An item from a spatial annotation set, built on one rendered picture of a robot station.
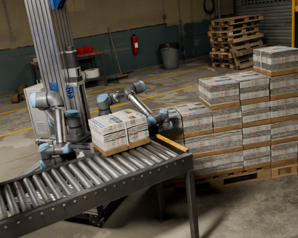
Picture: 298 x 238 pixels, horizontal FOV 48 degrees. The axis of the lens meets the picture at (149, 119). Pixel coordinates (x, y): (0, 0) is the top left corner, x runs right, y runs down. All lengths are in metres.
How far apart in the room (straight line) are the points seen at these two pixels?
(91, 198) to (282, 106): 2.12
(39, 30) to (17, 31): 6.10
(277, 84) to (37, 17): 2.25
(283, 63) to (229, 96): 0.58
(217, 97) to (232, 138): 0.44
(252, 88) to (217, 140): 0.60
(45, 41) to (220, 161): 1.98
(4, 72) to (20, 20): 1.38
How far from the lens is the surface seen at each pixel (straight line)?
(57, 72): 3.12
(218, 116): 3.24
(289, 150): 3.69
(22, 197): 2.25
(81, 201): 2.11
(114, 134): 2.49
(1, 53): 9.20
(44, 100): 2.60
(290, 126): 3.59
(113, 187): 2.16
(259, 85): 3.32
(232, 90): 3.22
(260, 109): 3.39
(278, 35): 11.07
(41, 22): 3.13
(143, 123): 2.57
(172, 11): 10.93
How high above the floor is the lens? 1.80
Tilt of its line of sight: 18 degrees down
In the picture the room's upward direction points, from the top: 7 degrees counter-clockwise
